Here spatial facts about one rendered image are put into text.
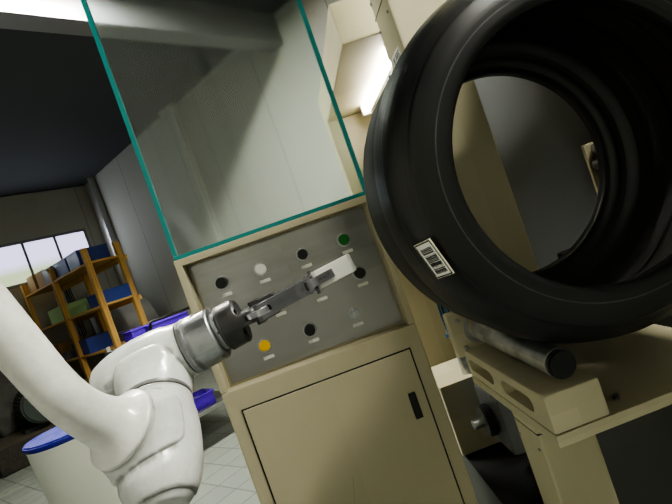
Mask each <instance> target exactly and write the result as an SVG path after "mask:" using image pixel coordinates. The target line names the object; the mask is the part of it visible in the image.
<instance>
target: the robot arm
mask: <svg viewBox="0 0 672 504"><path fill-rule="evenodd" d="M354 271H356V267H355V265H354V263H353V261H352V259H351V257H350V255H349V254H346V255H344V256H342V257H340V258H338V259H336V260H334V261H332V262H331V263H329V264H327V265H325V266H323V267H321V268H319V269H317V270H315V271H313V272H310V270H309V271H307V274H308V275H307V276H304V277H303V278H302V279H300V280H298V281H296V282H294V283H292V284H290V285H288V286H286V287H284V288H282V289H280V290H279V291H277V292H270V293H268V294H266V295H264V296H262V297H260V298H258V297H257V298H255V299H253V300H251V301H249V302H248V303H247V304H248V306H249V307H248V308H246V309H244V310H241V309H240V307H239V305H238V304H237V303H236V302H235V301H234V300H228V301H226V302H224V303H222V304H220V305H218V306H216V307H214V308H213V310H212V311H211V310H210V309H208V308H205V310H202V311H201V312H199V313H195V314H191V315H189V316H187V317H185V318H184V319H180V320H178V321H177V322H176V323H173V324H171V325H168V326H165V327H159V328H156V329H153V330H151V331H148V332H146V333H144V334H142V335H140V336H138V337H136V338H134V339H132V340H130V341H129V342H127V343H125V344H124V345H122V346H120V347H119V348H117V349H116V350H115V351H113V352H112V353H110V354H109V355H108V356H107V357H105V358H104V359H103V360H102V361H101V362H100V363H99V364H98V365H97V366H96V367H95V368H94V369H93V371H92V372H91V375H90V378H89V384H88V383H87V382H86V381H84V380H83V379H82V378H81V377H80V376H79V375H78V374H77V373H76V372H75V371H74V370H73V369H72V368H71V367H70V366H69V365H68V363H67V362H66V361H65V360H64V359H63V357H62V356H61V355H60V354H59V353H58V351H57V350H56V349H55V348H54V346H53V345H52V344H51V343H50V341H49V340H48V339H47V338H46V336H45V335H44V334H43V333H42V331H41V330H40V329H39V328H38V327H37V325H36V324H35V323H34V322H33V320H32V319H31V318H30V317H29V315H28V314H27V313H26V312H25V310H24V309H23V308H22V307H21V305H20V304H19V303H18V302H17V300H16V299H15V298H14V297H13V296H12V294H11V293H10V292H9V291H8V289H7V288H6V287H5V286H4V284H3V283H2V282H1V281H0V371H1V372H2V373H3V374H4V375H5V376H6V377H7V378H8V380H9V381H10V382H11V383H12V384H13V385H14V386H15V387H16V388H17V389H18V391H19V392H20V393H21V394H22V395H23V396H24V397H25V398H26V399H27V400H28V401H29V402H30V403H31V404H32V405H33V406H34V407H35V408H36V409H37V410H38V411H39V412H40V413H41V414H42V415H43V416H44V417H45V418H47V419H48V420H49V421H50V422H51V423H53V424H54V425H55V426H57V427H58V428H59V429H61V430H62V431H64V432H65V433H67V434H69V435H70V436H72V437H73V438H75V439H77V440H78V441H80V442H82V443H83V444H85V445H86V446H87V447H88V448H89V449H90V458H91V462H92V464H93V466H94V467H95V468H97V469H99V470H100V471H102V472H103V473H104V474H105V475H106V476H107V478H108V479H109V480H110V482H111V484H112V485H113V486H114V487H117V491H118V497H119V499H120V501H121V503H122V504H190V502H191V501H192V499H193V498H194V496H195V495H196V494H197V492H198V490H199V487H200V483H201V479H202V474H203V463H204V451H203V439H202V431H201V425H200V420H199V415H198V411H197V408H196V406H195V404H194V399H193V385H194V377H195V376H196V375H198V374H199V373H201V372H204V371H206V370H208V368H210V367H212V366H214V365H216V364H218V363H220V362H222V361H224V360H226V359H227V358H229V357H230V356H231V349H233V350H235V349H237V348H239V347H241V346H243V345H245V344H246V343H248V342H250V341H251V340H252V338H253V335H252V331H251V328H250V326H249V325H250V324H253V323H255V322H256V321H257V323H258V325H260V324H262V323H264V322H266V321H267V319H268V318H270V317H272V316H274V315H276V314H278V313H280V312H281V310H282V309H284V308H286V307H288V306H289V305H291V304H293V303H295V302H297V301H298V300H300V299H302V298H304V297H306V296H308V295H309V294H313V293H314V292H315V291H316V292H317V293H318V294H319V293H321V291H320V289H322V288H324V287H325V286H327V285H329V284H331V283H333V282H335V281H337V280H339V279H341V278H343V277H344V276H346V275H348V274H350V273H352V272H354Z"/></svg>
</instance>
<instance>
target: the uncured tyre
mask: <svg viewBox="0 0 672 504"><path fill-rule="evenodd" d="M491 76H510V77H517V78H522V79H526V80H529V81H532V82H535V83H537V84H540V85H542V86H544V87H546V88H548V89H549V90H551V91H553V92H554V93H556V94H557V95H558V96H560V97H561V98H562V99H563V100H565V101H566V102H567V103H568V104H569V105H570V106H571V107H572V108H573V109H574V111H575V112H576V113H577V114H578V116H579V117H580V118H581V120H582V121H583V123H584V124H585V126H586V128H587V130H588V132H589V134H590V136H591V138H592V141H593V144H594V147H595V150H596V154H597V159H598V166H599V189H598V196H597V200H596V204H595V208H594V211H593V214H592V216H591V219H590V221H589V223H588V225H587V227H586V228H585V230H584V232H583V233H582V235H581V236H580V237H579V239H578V240H577V241H576V243H575V244H574V245H573V246H572V247H571V248H570V249H569V250H568V251H567V252H566V253H565V254H563V255H562V256H561V257H560V258H558V259H557V260H555V261H554V262H552V263H551V264H549V265H547V266H545V267H543V268H541V269H538V270H536V271H533V272H531V271H529V270H527V269H526V268H524V267H522V266H521V265H519V264H518V263H516V262H515V261H514V260H512V259H511V258H510V257H508V256H507V255H506V254H505V253H504V252H502V251H501V250H500V249H499V248H498V247H497V246H496V245H495V244H494V243H493V242H492V241H491V239H490V238H489V237H488V236H487V235H486V234H485V232H484V231H483V230H482V228H481V227H480V225H479V224H478V223H477V221H476V219H475V218H474V216H473V214H472V213H471V211H470V209H469V207H468V205H467V203H466V200H465V198H464V196H463V193H462V191H461V188H460V185H459V181H458V178H457V174H456V169H455V164H454V157H453V145H452V132H453V120H454V113H455V108H456V103H457V99H458V96H459V92H460V89H461V87H462V84H464V83H466V82H469V81H472V80H475V79H479V78H484V77H491ZM363 177H364V188H365V195H366V201H367V205H368V209H369V213H370V216H371V219H372V222H373V225H374V228H375V230H376V232H377V235H378V237H379V239H380V241H381V243H382V245H383V247H384V248H385V250H386V252H387V253H388V255H389V257H390V258H391V260H392V261H393V262H394V264H395V265H396V266H397V268H398V269H399V270H400V271H401V273H402V274H403V275H404V276H405V277H406V278H407V279H408V280H409V281H410V282H411V283H412V284H413V285H414V286H415V287H416V288H417V289H418V290H419V291H420V292H422V293H423V294H424V295H425V296H427V297H428V298H429V299H431V300H432V301H434V302H435V303H437V304H438V305H440V306H442V307H443V308H445V309H447V310H449V311H451V312H453V313H455V314H457V315H460V316H462V317H465V318H467V319H470V320H472V321H475V322H477V323H480V324H482V325H485V326H487V327H490V328H492V329H495V330H497V331H500V332H502V333H505V334H508V335H511V336H515V337H518V338H522V339H526V340H531V341H537V342H545V343H559V344H570V343H584V342H592V341H598V340H604V339H610V338H614V337H619V336H623V335H626V334H629V333H632V332H635V331H638V330H641V329H643V328H646V327H648V326H650V325H652V324H654V323H656V322H658V321H660V320H662V319H664V318H666V317H667V316H669V315H671V314H672V0H447V1H445V2H444V3H443V4H442V5H441V6H440V7H438V8H437V9H436V10H435V11H434V12H433V13H432V14H431V15H430V16H429V17H428V18H427V19H426V21H425V22H424V23H423V24H422V25H421V26H420V28H419V29H418V30H417V31H416V33H415V34H414V35H413V37H412V38H411V40H410V41H409V43H408V44H407V46H406V47H405V49H404V51H403V52H402V54H401V56H400V58H399V60H398V62H397V64H396V66H395V68H394V70H393V72H392V74H391V76H390V78H389V80H388V82H387V84H386V86H385V88H384V90H383V92H382V94H381V96H380V98H379V100H378V102H377V104H376V107H375V109H374V112H373V114H372V117H371V120H370V124H369V127H368V131H367V136H366V141H365V148H364V159H363ZM429 238H430V239H431V240H432V242H433V243H434V245H435V246H436V247H437V249H438V250H439V252H440V253H441V254H442V256H443V257H444V258H445V260H446V261H447V263H448V264H449V265H450V267H451V268H452V269H453V271H454V272H455V273H454V274H451V275H448V276H445V277H442V278H439V279H437V278H436V276H435V275H434V274H433V272H432V271H431V269H430V268H429V267H428V265H427V264H426V262H425V261H424V260H423V258H422V257H421V256H420V254H419V253H418V251H417V250H416V249H415V247H414V245H416V244H418V243H421V242H423V241H425V240H427V239H429Z"/></svg>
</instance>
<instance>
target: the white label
mask: <svg viewBox="0 0 672 504"><path fill-rule="evenodd" d="M414 247H415V249H416V250H417V251H418V253H419V254H420V256H421V257H422V258H423V260H424V261H425V262H426V264H427V265H428V267H429V268H430V269H431V271H432V272H433V274H434V275H435V276H436V278H437V279H439V278H442V277H445V276H448V275H451V274H454V273H455V272H454V271H453V269H452V268H451V267H450V265H449V264H448V263H447V261H446V260H445V258H444V257H443V256H442V254H441V253H440V252H439V250H438V249H437V247H436V246H435V245H434V243H433V242H432V240H431V239H430V238H429V239H427V240H425V241H423V242H421V243H418V244H416V245H414Z"/></svg>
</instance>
